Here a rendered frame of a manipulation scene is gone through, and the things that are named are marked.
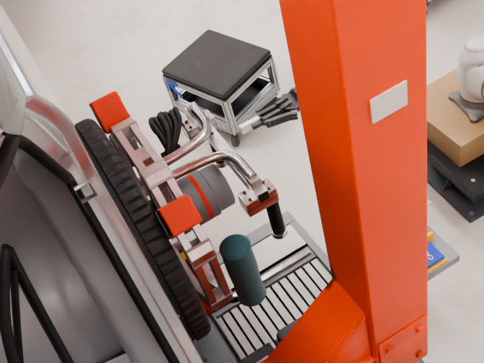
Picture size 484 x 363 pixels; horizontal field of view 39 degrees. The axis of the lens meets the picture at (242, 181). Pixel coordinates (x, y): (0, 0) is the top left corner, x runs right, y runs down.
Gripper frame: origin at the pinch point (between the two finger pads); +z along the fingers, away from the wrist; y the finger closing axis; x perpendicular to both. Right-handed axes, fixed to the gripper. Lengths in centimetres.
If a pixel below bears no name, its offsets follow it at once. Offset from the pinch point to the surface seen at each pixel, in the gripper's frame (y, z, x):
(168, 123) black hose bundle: -5.3, 24.0, 20.2
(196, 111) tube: -3.8, 15.4, 18.0
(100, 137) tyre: -15, 42, 35
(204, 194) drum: -21.9, 25.3, 7.0
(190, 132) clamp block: -2.6, 18.6, 11.1
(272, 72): 86, -48, -61
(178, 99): 108, -7, -68
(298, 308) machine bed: -14, 5, -82
